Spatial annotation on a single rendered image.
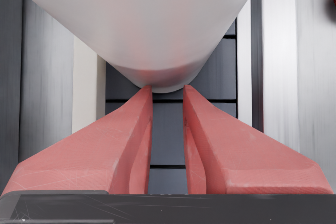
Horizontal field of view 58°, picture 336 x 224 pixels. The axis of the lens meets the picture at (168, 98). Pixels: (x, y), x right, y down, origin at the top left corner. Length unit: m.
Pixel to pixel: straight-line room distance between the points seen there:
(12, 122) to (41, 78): 0.04
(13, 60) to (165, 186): 0.14
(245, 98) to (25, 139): 0.16
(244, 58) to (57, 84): 0.14
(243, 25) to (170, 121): 0.07
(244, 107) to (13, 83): 0.16
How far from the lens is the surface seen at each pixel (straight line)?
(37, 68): 0.25
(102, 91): 0.16
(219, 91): 0.18
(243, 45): 0.19
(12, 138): 0.24
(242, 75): 0.19
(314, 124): 0.25
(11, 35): 0.25
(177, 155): 0.18
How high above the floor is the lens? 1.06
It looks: 87 degrees down
